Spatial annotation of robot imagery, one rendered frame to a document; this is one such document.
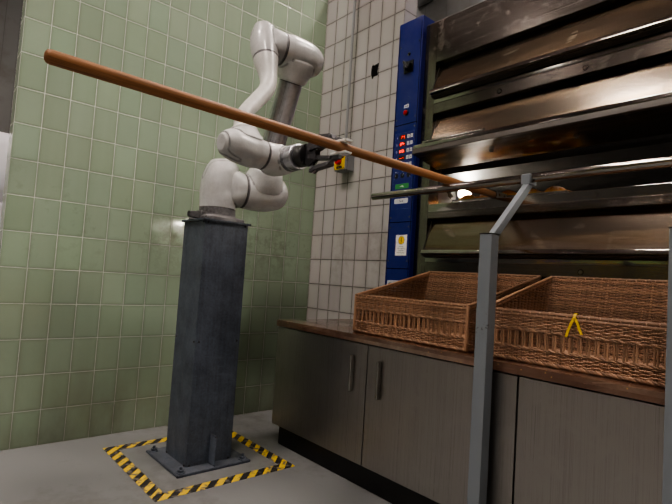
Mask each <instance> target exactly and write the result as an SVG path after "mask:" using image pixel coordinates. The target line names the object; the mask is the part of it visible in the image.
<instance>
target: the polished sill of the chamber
mask: <svg viewBox="0 0 672 504"><path fill-rule="evenodd" d="M666 194H672V182H669V183H658V184H647V185H636V186H625V187H614V188H603V189H592V190H581V191H570V192H559V193H548V194H537V195H527V196H526V198H525V199H524V200H523V202H522V203H521V205H533V204H547V203H560V202H573V201H586V200H600V199H613V198H626V197H639V196H653V195H666ZM513 198H514V197H504V198H493V199H482V200H471V201H460V202H449V203H438V204H429V205H428V212H441V211H454V210H467V209H480V208H494V207H507V206H508V205H509V203H510V202H511V201H512V199H513Z"/></svg>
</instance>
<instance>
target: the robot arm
mask: <svg viewBox="0 0 672 504"><path fill-rule="evenodd" d="M250 50H251V55H252V58H253V62H254V65H255V68H256V70H257V73H258V76H259V79H260V85H259V87H258V88H257V89H256V90H255V91H254V92H253V93H252V94H251V95H250V96H249V97H248V98H247V99H246V100H245V101H244V102H243V104H242V105H241V106H240V107H239V108H238V109H240V110H243V111H246V112H249V113H252V114H255V113H256V112H257V111H258V110H259V109H260V108H261V107H263V106H264V105H265V104H266V103H267V102H268V101H269V100H270V99H271V97H272V96H273V94H274V92H275V90H276V86H277V73H278V77H279V78H280V79H279V82H278V86H277V90H276V93H275V97H274V101H273V105H272V108H271V112H270V116H269V119H271V120H274V121H277V122H280V123H283V124H286V125H289V126H291V123H292V121H293V117H294V114H295V110H296V107H297V103H298V100H299V96H300V93H301V88H302V86H305V85H306V84H307V82H308V80H309V79H310V78H313V77H315V76H317V75H318V74H319V73H320V72H321V70H322V68H323V65H324V57H323V55H322V53H321V51H320V50H319V49H318V48H317V47H316V46H315V45H313V44H312V43H310V42H309V41H307V40H305V39H302V38H300V37H298V36H295V35H292V34H288V33H285V32H283V31H281V30H278V29H276V28H275V27H274V26H273V25H272V24H271V23H270V22H268V21H265V20H262V21H258V22H257V23H256V24H255V25H254V27H253V30H252V32H251V36H250ZM318 135H321V136H324V137H327V138H330V139H333V140H336V141H339V142H342V143H346V144H348V143H352V142H353V140H351V139H348V138H341V137H337V138H336V135H334V134H331V133H327V134H318ZM287 138H288V136H285V135H282V134H278V133H275V132H272V131H268V130H266V131H265V135H264V138H263V137H262V136H261V135H260V133H259V132H258V129H257V128H256V127H255V126H252V125H248V124H245V123H242V122H238V121H235V120H234V126H233V127H231V128H229V129H226V130H224V131H222V132H221V133H220V134H219V135H218V137H217V142H216V145H217V149H218V151H219V153H220V154H221V155H222V156H223V157H224V158H226V159H221V158H219V159H212V160H211V161H210V162H209V163H208V165H207V166H206V167H205V169H204V172H203V174H202V178H201V184H200V193H199V210H197V211H188V212H187V216H189V219H197V218H211V219H218V220H225V221H232V222H239V223H244V220H241V219H238V218H235V210H236V208H242V209H246V210H251V211H258V212H270V211H275V210H278V209H280V208H282V207H283V206H284V205H285V204H286V202H287V199H288V189H287V187H286V185H285V183H284V182H283V175H287V174H290V173H292V172H295V171H298V170H303V169H305V168H306V167H310V169H309V173H313V174H316V173H317V172H318V171H321V170H324V169H327V168H330V167H333V166H334V161H337V160H340V159H342V156H346V155H351V154H352V152H349V151H346V150H343V151H338V152H332V153H330V155H331V156H329V155H320V152H321V151H323V150H324V149H325V147H321V146H318V145H315V144H311V143H308V144H303V145H301V144H294V145H289V146H285V145H286V141H287ZM318 161H327V162H324V163H321V164H318V165H315V164H316V163H317V162H318ZM236 164H239V165H241V166H245V167H248V168H249V170H248V171H247V173H246V174H243V173H241V172H239V167H238V166H237V165H236ZM314 165H315V166H314Z"/></svg>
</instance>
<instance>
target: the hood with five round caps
mask: <svg viewBox="0 0 672 504"><path fill-rule="evenodd" d="M618 1H621V0H486V1H484V2H481V3H479V4H477V5H474V6H472V7H470V8H468V9H465V10H463V11H461V12H458V13H456V14H454V15H452V16H449V17H447V18H445V19H443V20H440V21H438V38H437V56H436V62H437V63H439V64H444V63H447V62H449V61H452V60H455V59H458V58H461V57H464V56H466V55H469V54H472V53H475V52H478V51H480V50H483V49H486V48H489V47H492V46H495V45H497V44H500V43H503V42H506V41H509V40H511V39H514V38H517V37H520V36H523V35H526V34H528V33H531V32H534V31H537V30H540V29H542V28H545V27H548V26H551V25H554V24H557V23H559V22H562V21H565V20H568V19H571V18H573V17H576V16H579V15H582V14H585V13H588V12H590V11H593V10H596V9H599V8H602V7H604V6H607V5H610V4H613V3H616V2H618Z"/></svg>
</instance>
